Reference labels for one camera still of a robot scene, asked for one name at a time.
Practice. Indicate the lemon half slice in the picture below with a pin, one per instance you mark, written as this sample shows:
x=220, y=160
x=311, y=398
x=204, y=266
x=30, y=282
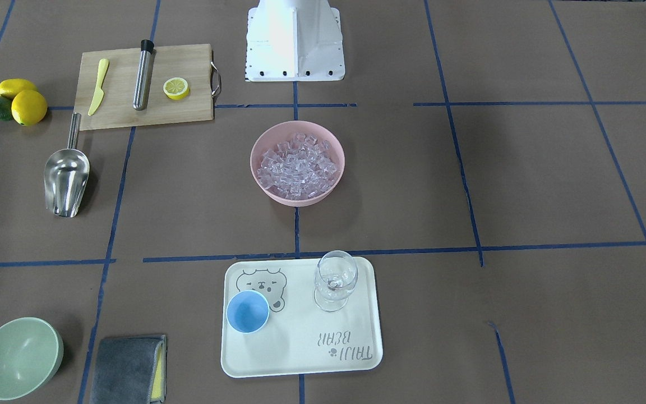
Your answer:
x=176, y=88

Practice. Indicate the pile of clear ice cubes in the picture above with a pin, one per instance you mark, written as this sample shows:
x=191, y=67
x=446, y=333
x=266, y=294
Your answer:
x=299, y=168

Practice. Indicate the yellow lemon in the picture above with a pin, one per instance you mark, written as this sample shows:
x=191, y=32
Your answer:
x=28, y=107
x=10, y=88

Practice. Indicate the small blue cup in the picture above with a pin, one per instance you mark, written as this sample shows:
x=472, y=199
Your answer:
x=247, y=312

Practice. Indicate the yellow lemon upper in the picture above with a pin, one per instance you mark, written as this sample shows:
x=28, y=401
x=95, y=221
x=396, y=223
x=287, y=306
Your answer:
x=10, y=88

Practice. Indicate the pink bowl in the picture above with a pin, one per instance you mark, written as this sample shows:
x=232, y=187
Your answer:
x=282, y=132

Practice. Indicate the steel muddler black cap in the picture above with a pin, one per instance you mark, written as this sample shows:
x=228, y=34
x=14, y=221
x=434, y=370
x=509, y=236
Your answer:
x=144, y=74

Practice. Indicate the clear wine glass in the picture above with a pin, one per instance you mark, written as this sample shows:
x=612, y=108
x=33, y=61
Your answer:
x=336, y=278

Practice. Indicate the cream bear tray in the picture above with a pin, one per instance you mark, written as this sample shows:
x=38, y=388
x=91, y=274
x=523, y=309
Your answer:
x=299, y=337

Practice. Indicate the bamboo cutting board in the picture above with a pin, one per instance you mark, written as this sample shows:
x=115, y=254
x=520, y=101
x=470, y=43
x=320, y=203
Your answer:
x=192, y=62

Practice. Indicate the yellow lemon lower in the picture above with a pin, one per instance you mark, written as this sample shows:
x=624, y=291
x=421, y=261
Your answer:
x=28, y=107

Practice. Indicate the green bowl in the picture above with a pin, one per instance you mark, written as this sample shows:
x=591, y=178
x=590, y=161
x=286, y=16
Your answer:
x=31, y=352

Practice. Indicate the yellow plastic knife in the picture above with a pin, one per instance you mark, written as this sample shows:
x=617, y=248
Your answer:
x=98, y=92

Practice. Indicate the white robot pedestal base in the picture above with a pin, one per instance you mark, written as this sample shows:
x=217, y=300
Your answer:
x=291, y=41

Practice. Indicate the steel ice scoop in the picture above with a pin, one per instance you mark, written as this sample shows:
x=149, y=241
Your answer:
x=66, y=175

